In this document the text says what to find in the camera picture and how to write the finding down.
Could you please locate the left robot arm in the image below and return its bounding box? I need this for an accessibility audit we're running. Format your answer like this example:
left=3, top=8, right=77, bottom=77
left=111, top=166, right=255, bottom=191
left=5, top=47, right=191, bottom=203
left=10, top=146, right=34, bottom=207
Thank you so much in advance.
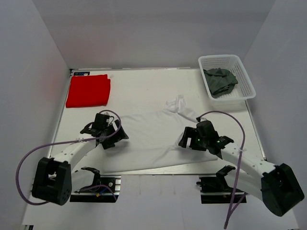
left=31, top=110, right=129, bottom=206

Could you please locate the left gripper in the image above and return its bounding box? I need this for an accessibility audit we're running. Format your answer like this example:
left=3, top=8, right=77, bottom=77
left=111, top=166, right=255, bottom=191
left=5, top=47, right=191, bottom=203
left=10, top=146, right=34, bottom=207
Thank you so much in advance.
left=102, top=119, right=129, bottom=149

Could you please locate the white t shirt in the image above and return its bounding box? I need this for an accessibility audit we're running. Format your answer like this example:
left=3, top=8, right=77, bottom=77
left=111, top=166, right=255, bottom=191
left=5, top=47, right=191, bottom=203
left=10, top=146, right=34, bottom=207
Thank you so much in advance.
left=102, top=95, right=217, bottom=173

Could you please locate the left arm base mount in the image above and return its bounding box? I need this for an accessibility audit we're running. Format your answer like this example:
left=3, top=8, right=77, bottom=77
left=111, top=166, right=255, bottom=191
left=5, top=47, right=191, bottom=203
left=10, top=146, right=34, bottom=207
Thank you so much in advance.
left=70, top=167, right=121, bottom=203

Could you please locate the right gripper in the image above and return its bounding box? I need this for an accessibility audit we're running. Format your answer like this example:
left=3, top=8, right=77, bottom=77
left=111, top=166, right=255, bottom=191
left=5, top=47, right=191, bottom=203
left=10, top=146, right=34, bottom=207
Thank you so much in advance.
left=179, top=126, right=209, bottom=151

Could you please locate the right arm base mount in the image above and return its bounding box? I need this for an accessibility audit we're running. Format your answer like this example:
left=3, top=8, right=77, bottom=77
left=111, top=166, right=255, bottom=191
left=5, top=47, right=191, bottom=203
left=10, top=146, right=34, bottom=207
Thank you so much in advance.
left=196, top=165, right=236, bottom=204

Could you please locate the dark grey t shirt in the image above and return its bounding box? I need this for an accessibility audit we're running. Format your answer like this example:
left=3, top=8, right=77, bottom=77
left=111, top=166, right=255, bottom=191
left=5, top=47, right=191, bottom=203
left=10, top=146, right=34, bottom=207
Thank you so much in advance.
left=203, top=68, right=238, bottom=98

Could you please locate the blue label sticker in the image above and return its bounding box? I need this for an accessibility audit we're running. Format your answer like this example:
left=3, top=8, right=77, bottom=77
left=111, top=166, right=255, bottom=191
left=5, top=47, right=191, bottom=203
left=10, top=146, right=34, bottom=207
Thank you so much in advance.
left=73, top=71, right=90, bottom=76

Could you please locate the folded red t shirt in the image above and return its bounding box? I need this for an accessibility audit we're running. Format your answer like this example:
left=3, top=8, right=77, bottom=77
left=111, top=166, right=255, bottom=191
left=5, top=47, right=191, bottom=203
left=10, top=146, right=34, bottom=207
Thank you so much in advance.
left=65, top=74, right=111, bottom=108

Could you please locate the white plastic basket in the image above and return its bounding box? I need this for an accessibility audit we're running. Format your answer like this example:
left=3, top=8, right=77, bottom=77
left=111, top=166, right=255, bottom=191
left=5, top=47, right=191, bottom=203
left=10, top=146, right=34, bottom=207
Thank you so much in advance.
left=198, top=54, right=256, bottom=104

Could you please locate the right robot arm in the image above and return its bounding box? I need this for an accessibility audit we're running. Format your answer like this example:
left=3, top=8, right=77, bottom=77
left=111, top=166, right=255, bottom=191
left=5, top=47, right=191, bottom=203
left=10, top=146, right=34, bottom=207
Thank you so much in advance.
left=179, top=121, right=305, bottom=217

